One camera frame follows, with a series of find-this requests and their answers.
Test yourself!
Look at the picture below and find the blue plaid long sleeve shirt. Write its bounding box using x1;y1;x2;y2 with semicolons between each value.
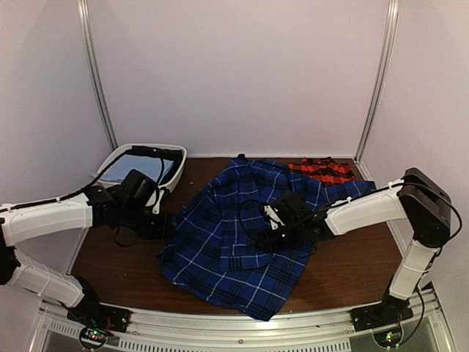
159;155;376;321

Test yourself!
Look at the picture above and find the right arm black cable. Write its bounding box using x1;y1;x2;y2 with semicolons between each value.
238;199;330;254

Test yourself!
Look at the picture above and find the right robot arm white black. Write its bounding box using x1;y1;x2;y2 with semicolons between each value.
255;168;455;324

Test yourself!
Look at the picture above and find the red black plaid folded shirt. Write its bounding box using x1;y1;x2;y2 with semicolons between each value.
288;157;357;187

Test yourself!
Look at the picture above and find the left aluminium frame post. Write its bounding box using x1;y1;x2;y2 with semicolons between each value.
76;0;118;150

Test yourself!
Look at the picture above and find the light blue folded shirt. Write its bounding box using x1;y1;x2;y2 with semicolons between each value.
100;154;174;183

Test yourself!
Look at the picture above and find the aluminium front rail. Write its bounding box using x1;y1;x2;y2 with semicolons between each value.
34;289;455;352

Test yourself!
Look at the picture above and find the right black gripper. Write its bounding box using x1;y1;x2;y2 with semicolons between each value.
255;221;305;254

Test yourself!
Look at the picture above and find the right circuit board with leds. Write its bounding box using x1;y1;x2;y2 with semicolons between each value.
373;327;403;349

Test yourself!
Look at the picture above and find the left circuit board with leds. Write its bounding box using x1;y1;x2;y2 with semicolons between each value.
78;327;109;350

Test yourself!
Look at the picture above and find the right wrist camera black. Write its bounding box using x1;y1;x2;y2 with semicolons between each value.
262;191;311;230

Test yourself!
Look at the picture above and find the circuit board with leds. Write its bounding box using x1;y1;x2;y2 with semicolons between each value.
373;327;403;349
78;327;109;350

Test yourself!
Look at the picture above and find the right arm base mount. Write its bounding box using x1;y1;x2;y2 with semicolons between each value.
350;302;413;331

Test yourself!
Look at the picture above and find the aluminium frame post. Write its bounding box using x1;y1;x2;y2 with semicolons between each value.
76;0;118;150
354;0;399;164

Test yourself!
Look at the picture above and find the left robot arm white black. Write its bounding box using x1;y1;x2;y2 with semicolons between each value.
1;185;174;326

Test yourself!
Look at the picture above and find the white plastic bin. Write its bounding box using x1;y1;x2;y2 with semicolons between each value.
92;143;187;191

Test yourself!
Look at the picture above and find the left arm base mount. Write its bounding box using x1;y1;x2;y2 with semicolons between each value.
64;301;130;333

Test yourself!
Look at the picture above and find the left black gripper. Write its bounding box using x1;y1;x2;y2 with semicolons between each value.
120;202;176;240

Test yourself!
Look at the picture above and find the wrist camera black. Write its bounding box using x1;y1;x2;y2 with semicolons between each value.
262;191;311;230
120;169;158;208

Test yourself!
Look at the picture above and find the right aluminium frame post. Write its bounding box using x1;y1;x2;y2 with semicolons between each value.
354;0;399;164

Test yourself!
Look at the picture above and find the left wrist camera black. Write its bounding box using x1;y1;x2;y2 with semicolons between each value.
120;169;158;208

